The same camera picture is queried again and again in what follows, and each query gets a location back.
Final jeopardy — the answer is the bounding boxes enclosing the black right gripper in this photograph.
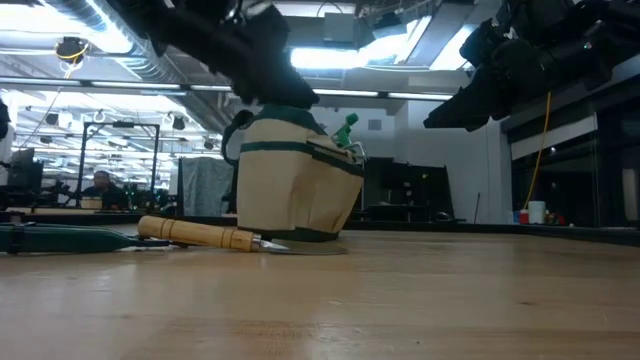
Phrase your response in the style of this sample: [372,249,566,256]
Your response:
[423,42,551,134]

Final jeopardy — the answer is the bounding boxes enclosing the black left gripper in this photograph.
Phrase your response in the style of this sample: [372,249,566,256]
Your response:
[199,0,321,110]

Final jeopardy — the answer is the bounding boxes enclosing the green plastic spray bottle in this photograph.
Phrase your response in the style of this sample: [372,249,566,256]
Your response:
[331,112,360,149]

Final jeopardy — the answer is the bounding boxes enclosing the beige and green gardening bag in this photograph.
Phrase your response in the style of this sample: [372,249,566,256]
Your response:
[221,103,366,243]

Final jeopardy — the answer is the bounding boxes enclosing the wooden handled metal trowel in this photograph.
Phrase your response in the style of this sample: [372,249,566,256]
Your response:
[137,215,350,257]

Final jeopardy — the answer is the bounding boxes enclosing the dark green garden tool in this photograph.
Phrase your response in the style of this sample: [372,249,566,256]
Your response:
[0,222,171,255]

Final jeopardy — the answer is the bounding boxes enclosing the grey ceiling box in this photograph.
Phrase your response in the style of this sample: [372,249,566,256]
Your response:
[322,12,357,44]

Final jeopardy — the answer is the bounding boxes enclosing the black cabinet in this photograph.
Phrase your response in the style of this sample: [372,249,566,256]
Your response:
[360,156,455,224]

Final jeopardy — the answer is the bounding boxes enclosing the white cylindrical container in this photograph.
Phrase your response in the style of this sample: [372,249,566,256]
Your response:
[527,200,547,225]

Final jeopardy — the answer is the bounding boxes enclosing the grey cloth cover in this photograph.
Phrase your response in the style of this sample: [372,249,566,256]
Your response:
[179,157,235,218]

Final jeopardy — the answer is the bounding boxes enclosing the long ceiling light bar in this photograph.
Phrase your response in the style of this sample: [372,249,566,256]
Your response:
[0,76,454,102]

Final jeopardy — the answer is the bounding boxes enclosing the person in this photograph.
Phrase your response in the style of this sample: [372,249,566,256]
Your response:
[82,169,130,211]

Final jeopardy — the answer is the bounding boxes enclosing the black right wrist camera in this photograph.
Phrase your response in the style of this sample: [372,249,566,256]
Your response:
[458,18,507,69]

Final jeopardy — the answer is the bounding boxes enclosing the yellow cable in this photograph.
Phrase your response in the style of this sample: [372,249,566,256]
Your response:
[522,91,552,211]

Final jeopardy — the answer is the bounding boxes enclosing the black stand frame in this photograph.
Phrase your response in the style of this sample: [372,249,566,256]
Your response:
[75,121,161,209]

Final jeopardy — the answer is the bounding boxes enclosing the black ceiling cable reel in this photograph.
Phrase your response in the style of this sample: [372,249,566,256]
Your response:
[54,36,90,65]

